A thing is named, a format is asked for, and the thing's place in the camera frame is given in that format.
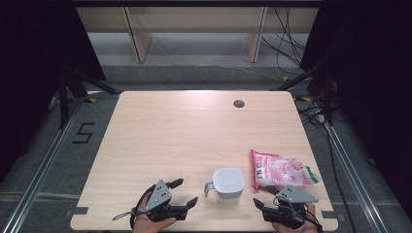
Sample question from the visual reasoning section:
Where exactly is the person's right hand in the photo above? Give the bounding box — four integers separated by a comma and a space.
271, 202, 320, 233

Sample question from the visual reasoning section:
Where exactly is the black metal stand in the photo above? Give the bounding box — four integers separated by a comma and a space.
57, 67, 121, 130
270, 61, 335, 126

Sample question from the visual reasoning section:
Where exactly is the black wrist strap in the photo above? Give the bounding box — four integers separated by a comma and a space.
112, 209, 139, 221

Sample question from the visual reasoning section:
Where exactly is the person's left hand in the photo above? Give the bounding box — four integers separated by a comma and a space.
131, 191, 178, 233

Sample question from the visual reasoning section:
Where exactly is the tangle of floor cables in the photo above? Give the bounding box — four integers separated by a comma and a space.
294, 96, 328, 128

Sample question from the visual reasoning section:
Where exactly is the bundle of black cables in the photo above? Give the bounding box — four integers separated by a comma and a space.
260, 6, 307, 76

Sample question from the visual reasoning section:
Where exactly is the aluminium rail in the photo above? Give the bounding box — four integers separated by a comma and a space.
1, 96, 86, 233
323, 121, 390, 233

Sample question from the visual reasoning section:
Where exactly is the beige wooden desk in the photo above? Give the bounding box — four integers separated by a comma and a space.
75, 6, 320, 64

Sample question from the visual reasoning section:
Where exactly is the black tape strip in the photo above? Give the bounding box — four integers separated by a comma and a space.
64, 206, 89, 217
321, 210, 346, 222

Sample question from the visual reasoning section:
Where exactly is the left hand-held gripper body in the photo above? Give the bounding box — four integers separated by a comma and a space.
130, 179, 190, 223

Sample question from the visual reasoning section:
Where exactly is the dark curtain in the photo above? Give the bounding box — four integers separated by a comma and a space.
300, 0, 412, 212
0, 0, 106, 183

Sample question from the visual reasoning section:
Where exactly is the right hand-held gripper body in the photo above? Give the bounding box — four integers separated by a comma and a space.
261, 183, 320, 230

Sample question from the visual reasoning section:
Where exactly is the pink and white plastic bag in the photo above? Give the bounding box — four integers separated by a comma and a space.
250, 149, 322, 191

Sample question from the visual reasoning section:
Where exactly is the thin white cable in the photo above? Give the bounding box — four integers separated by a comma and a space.
152, 42, 283, 82

